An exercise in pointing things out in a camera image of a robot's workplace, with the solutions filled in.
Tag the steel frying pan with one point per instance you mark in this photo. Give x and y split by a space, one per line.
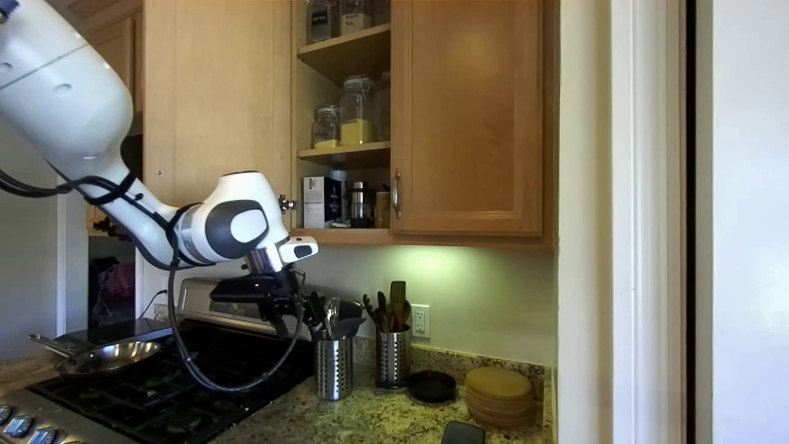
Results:
107 353

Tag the white carton box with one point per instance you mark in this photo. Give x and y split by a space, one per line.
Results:
313 202

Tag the black plastic spoon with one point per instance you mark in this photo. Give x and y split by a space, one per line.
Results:
351 315

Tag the brown spice can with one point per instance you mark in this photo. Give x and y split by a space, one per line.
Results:
382 210

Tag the metal serving spoon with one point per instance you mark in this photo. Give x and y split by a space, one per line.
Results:
332 315

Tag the tall jar yellow contents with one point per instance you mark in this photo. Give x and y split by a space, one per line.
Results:
356 114

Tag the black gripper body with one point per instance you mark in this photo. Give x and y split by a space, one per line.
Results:
286 310

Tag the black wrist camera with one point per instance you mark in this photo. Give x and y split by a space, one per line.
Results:
248 286

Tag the black plastic turner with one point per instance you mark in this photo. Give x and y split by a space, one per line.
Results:
401 303

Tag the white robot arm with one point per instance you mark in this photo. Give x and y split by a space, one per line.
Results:
75 107

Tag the wooden cutting board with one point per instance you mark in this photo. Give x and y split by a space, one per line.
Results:
26 373

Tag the white door frame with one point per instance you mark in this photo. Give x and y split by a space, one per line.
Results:
650 222

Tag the light wooden cabinet door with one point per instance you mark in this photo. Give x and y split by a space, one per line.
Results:
470 114
218 99

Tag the wooden cabinet body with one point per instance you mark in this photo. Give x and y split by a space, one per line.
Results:
347 49

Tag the pale spice jar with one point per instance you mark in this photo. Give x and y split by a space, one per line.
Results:
353 14

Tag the small perforated steel holder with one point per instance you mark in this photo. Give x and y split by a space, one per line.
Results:
393 358

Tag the silver stove knob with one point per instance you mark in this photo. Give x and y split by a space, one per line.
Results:
19 424
3 413
42 435

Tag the dark spice jar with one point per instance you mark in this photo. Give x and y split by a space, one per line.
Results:
321 19

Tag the small black bowl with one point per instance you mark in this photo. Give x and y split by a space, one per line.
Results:
432 386

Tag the steel glass pepper grinder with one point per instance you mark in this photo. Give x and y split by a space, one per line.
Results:
360 205

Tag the short jar yellow contents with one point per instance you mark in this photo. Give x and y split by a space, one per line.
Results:
323 129

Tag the large perforated steel utensil holder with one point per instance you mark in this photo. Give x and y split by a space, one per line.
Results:
333 370

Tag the white wall outlet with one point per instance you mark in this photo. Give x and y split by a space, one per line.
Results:
419 321

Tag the white room door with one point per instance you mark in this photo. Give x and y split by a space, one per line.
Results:
753 246

